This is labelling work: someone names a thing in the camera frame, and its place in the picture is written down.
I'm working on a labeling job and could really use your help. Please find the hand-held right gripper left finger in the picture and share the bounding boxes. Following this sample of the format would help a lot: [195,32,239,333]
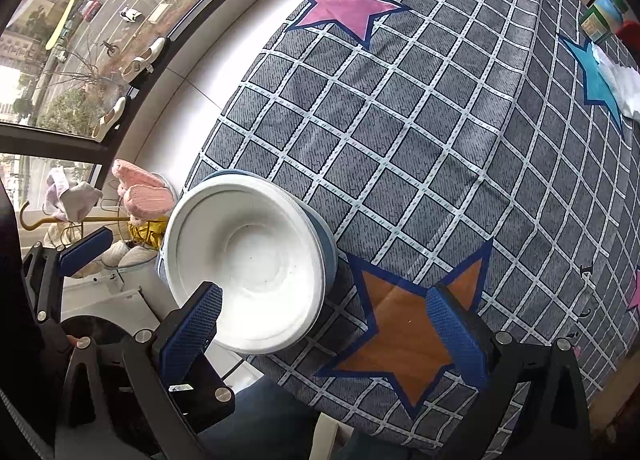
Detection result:
[54,282,237,460]

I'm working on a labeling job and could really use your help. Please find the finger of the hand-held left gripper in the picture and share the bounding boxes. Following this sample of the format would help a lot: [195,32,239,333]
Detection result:
[22,227,115,327]

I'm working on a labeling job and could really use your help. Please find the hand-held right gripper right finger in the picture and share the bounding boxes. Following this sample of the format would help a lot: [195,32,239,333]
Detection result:
[426,284,595,460]

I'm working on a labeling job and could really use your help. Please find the small white paper bowl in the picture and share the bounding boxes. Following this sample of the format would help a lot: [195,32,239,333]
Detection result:
[164,179,326,354]

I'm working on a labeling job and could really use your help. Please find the pale grey cloth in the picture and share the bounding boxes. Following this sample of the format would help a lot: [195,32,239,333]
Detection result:
[44,167,103,223]

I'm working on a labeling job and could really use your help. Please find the yellow cloth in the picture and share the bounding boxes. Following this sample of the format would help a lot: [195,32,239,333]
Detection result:
[127,220,168,251]

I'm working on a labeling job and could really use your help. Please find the pink plush slippers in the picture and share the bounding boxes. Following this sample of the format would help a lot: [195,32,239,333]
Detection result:
[111,159,177,221]

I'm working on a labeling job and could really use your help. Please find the white shoe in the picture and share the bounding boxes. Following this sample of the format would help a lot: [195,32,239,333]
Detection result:
[93,96,128,141]
[120,36,167,76]

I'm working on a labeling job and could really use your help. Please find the grey checked star blanket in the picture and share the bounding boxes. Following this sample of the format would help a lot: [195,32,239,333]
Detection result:
[184,0,640,452]

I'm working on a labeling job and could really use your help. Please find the white cloth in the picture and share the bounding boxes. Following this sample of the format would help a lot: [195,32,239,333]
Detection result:
[592,42,640,121]

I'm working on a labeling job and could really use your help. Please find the red plush item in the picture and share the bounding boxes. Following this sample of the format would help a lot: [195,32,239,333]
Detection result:
[614,20,640,58]

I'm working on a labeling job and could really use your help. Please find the green blue container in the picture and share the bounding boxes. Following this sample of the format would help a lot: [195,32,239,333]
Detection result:
[580,0,630,43]

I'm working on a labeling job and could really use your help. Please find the gold wire rack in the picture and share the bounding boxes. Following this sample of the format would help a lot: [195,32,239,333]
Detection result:
[20,180,132,241]

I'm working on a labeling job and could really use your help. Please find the dark window frame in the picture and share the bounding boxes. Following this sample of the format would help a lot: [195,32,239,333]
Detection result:
[0,0,301,171]

